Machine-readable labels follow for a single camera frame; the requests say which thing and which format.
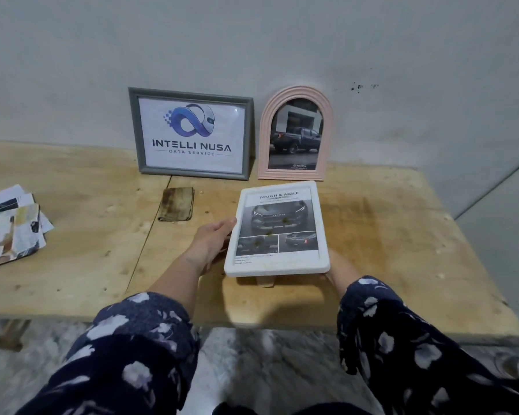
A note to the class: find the person's left hand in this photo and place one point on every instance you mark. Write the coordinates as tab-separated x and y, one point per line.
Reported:
212	246

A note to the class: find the grey framed Intelli Nusa sign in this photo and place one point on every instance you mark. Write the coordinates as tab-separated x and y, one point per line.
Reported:
190	171

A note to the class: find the white picture frame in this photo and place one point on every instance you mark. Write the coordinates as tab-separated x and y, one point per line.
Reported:
277	267

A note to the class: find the small brown backing board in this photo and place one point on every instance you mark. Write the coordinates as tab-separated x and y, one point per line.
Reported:
266	281

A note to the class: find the person's right forearm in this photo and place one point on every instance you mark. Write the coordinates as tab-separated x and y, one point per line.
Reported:
415	354

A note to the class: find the pink arched photo frame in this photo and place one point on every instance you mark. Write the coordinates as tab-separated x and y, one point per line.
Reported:
264	138

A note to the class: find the person's left forearm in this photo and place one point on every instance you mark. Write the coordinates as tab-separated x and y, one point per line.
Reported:
125	354

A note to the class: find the person's right hand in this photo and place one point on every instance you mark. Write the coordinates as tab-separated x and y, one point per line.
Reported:
339	270

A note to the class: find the white logo print paper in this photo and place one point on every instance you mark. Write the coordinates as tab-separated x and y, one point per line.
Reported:
229	120

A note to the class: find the wooden table leg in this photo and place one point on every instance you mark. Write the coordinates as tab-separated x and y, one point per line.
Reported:
8	334

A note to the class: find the brown wiping cloth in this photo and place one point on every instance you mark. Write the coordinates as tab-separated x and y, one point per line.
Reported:
176	205

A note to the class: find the car brochure photo sheet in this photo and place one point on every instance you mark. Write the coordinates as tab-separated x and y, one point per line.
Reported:
8	196

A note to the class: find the person's dark clothing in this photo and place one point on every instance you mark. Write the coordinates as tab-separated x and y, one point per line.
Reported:
233	410

